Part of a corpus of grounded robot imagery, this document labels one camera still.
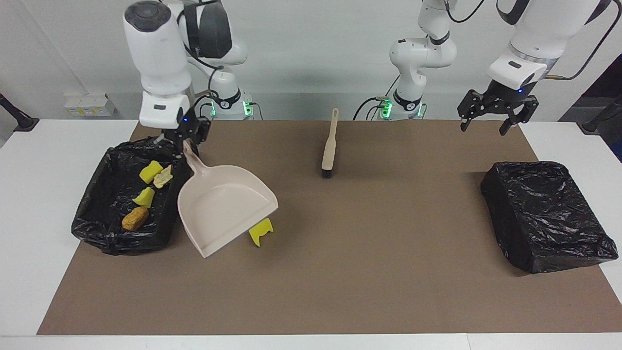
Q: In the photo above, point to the black bag lined bin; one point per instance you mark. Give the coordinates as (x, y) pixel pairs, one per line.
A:
(107, 194)
(549, 214)

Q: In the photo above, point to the small yellow sponge piece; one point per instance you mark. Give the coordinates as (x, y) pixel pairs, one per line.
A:
(145, 198)

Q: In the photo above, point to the white wall socket box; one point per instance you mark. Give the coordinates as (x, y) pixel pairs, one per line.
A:
(90, 104)

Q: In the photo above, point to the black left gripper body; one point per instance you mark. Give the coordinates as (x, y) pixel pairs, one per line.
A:
(503, 99)

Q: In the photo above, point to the pale bread piece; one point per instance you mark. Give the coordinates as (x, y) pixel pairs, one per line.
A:
(163, 178)

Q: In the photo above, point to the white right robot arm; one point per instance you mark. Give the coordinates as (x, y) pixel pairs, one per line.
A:
(155, 53)

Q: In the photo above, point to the notched yellow sponge piece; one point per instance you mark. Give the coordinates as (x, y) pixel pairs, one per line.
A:
(262, 234)

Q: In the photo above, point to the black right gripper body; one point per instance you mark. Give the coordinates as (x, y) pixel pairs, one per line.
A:
(181, 127)

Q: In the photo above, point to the brown paper table mat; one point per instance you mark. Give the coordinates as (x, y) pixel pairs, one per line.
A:
(340, 291)

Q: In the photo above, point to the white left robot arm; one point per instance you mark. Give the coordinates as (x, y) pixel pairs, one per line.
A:
(539, 29)

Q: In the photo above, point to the square yellow sponge piece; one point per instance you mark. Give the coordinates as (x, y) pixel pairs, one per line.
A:
(150, 172)

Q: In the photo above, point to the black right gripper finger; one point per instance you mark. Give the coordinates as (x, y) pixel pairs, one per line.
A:
(203, 129)

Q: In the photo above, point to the beige hand brush black bristles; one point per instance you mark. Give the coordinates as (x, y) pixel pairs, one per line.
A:
(329, 150)

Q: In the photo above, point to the beige plastic dustpan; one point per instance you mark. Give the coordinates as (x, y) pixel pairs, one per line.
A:
(223, 204)

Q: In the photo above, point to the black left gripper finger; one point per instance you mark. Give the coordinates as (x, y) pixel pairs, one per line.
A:
(470, 104)
(528, 107)

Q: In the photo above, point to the brown bread roll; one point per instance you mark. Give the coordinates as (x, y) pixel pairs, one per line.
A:
(134, 218)

